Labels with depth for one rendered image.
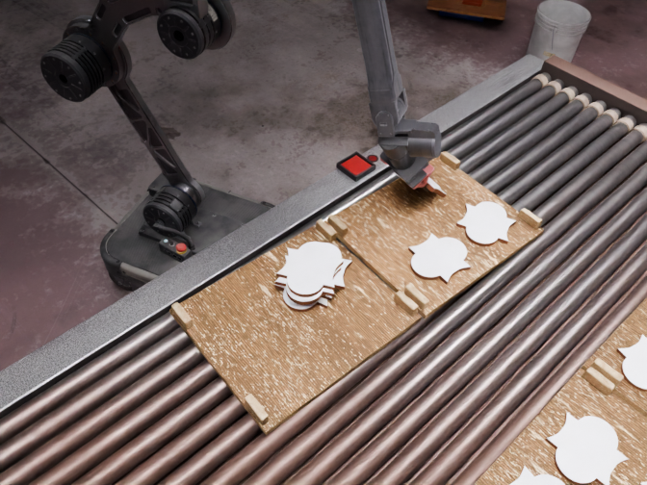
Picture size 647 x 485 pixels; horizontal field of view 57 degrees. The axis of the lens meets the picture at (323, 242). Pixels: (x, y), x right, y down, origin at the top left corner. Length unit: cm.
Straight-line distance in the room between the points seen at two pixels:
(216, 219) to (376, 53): 136
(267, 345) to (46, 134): 242
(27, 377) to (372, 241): 78
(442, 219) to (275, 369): 57
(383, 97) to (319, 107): 218
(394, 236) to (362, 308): 23
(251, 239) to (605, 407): 83
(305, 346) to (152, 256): 122
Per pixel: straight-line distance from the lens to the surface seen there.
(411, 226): 146
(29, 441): 127
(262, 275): 134
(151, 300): 136
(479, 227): 148
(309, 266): 128
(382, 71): 122
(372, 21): 119
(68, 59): 208
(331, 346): 124
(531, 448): 121
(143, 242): 241
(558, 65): 214
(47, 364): 134
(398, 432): 118
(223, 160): 307
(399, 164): 135
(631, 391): 135
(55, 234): 289
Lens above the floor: 199
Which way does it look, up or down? 49 degrees down
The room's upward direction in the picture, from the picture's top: 3 degrees clockwise
